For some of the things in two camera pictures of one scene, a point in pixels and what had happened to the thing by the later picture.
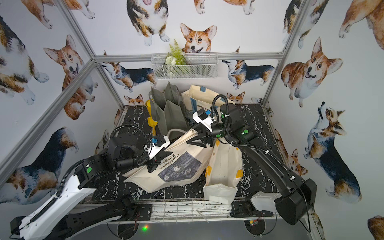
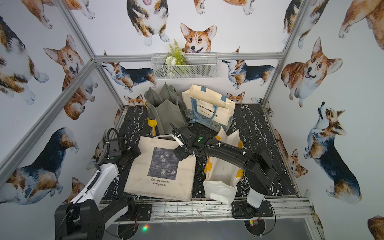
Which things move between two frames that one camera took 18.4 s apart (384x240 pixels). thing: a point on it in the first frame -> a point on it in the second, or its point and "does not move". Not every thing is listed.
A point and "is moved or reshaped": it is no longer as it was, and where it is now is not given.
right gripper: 208,138 -> 179,153
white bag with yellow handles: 225,168 does not move
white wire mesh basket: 202,65 does not move
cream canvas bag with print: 188,163 is moved or reshaped
